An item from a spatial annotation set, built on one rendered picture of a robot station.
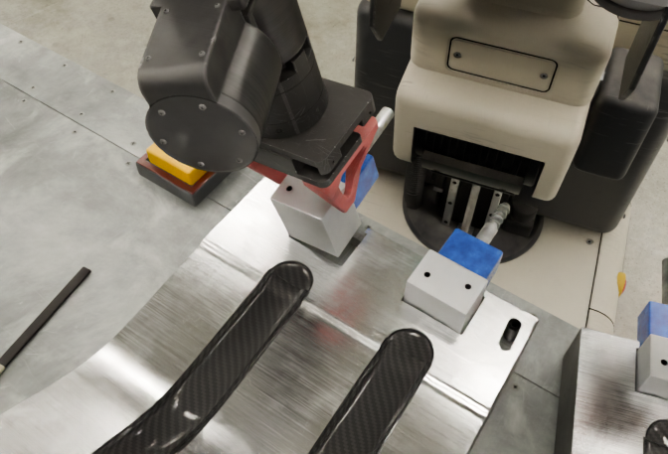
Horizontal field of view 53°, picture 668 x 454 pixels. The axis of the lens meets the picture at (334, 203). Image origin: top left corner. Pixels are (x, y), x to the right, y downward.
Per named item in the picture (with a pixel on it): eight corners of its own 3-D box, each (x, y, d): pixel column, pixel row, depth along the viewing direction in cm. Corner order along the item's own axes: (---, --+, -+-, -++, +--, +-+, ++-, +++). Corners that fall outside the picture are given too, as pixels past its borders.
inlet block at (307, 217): (370, 124, 61) (357, 81, 57) (418, 140, 58) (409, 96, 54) (288, 235, 56) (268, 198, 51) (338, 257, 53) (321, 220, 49)
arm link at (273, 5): (289, -78, 37) (195, -68, 38) (260, 2, 33) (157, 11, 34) (318, 22, 42) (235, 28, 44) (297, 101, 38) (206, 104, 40)
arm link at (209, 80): (281, -186, 31) (121, -154, 34) (217, -34, 25) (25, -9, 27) (342, 20, 40) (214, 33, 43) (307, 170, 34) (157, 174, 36)
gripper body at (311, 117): (328, 183, 43) (298, 100, 37) (211, 137, 47) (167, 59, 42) (380, 112, 45) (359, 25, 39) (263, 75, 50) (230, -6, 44)
